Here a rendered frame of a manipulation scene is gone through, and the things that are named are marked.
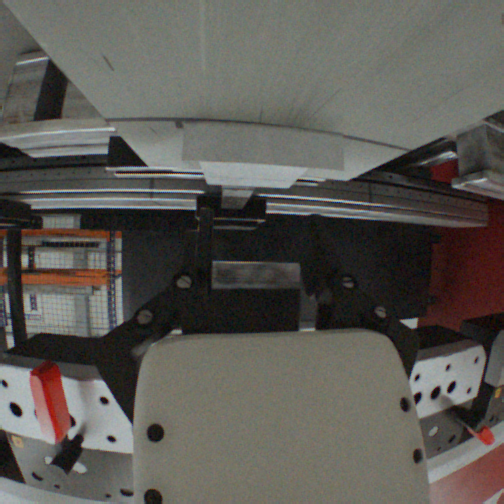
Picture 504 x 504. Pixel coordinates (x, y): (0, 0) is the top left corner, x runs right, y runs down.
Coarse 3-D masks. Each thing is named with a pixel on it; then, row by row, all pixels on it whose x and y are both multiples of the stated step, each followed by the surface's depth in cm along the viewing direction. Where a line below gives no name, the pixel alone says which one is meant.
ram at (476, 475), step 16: (464, 432) 25; (496, 432) 24; (464, 448) 23; (496, 448) 25; (16, 464) 17; (432, 464) 22; (480, 464) 25; (496, 464) 26; (0, 480) 14; (16, 480) 15; (448, 480) 23; (464, 480) 24; (480, 480) 25; (496, 480) 26; (32, 496) 15; (48, 496) 15; (64, 496) 16; (432, 496) 23; (448, 496) 24; (464, 496) 25; (480, 496) 26
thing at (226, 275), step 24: (216, 264) 21; (240, 264) 22; (264, 264) 22; (288, 264) 22; (216, 288) 21; (240, 288) 21; (264, 288) 21; (288, 288) 22; (216, 312) 21; (240, 312) 21; (264, 312) 21; (288, 312) 22
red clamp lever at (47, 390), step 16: (48, 368) 13; (32, 384) 12; (48, 384) 12; (48, 400) 12; (64, 400) 14; (48, 416) 12; (64, 416) 13; (48, 432) 12; (64, 432) 13; (64, 448) 13; (80, 448) 14; (48, 464) 12; (64, 464) 12
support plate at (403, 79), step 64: (64, 0) 4; (128, 0) 4; (192, 0) 4; (256, 0) 5; (320, 0) 4; (384, 0) 4; (448, 0) 3; (64, 64) 6; (128, 64) 7; (192, 64) 7; (256, 64) 7; (320, 64) 7; (384, 64) 6; (448, 64) 6; (128, 128) 12; (320, 128) 12; (384, 128) 11; (448, 128) 10
